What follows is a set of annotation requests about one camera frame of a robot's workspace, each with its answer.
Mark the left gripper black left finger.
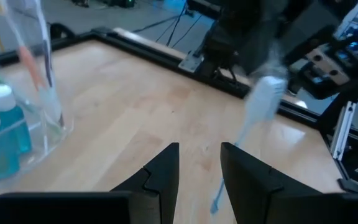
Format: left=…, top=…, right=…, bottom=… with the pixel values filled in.
left=0, top=141, right=180, bottom=224

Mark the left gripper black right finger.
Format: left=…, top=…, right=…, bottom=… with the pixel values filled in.
left=220, top=141, right=358, bottom=224

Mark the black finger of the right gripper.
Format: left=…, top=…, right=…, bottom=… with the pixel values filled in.
left=239, top=12, right=288, bottom=75
left=287, top=30, right=358, bottom=97

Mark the blue white toothbrush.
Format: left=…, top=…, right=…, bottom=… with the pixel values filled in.
left=209, top=67, right=289, bottom=216

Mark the dark purple toothbrush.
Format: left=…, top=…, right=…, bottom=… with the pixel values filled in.
left=31, top=0, right=65, bottom=128

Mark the orange white toothbrush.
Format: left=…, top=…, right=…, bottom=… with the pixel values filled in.
left=0, top=0, right=64, bottom=127

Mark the silver aluminium extrusion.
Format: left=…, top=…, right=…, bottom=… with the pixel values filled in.
left=329, top=101, right=357, bottom=162

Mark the clear acrylic organizer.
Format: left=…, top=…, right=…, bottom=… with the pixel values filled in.
left=0, top=0, right=75, bottom=200

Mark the black frame clamp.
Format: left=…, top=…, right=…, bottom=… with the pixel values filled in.
left=336, top=177, right=358, bottom=194

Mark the black aluminium table frame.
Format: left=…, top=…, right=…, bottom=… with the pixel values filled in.
left=0, top=23, right=358, bottom=194

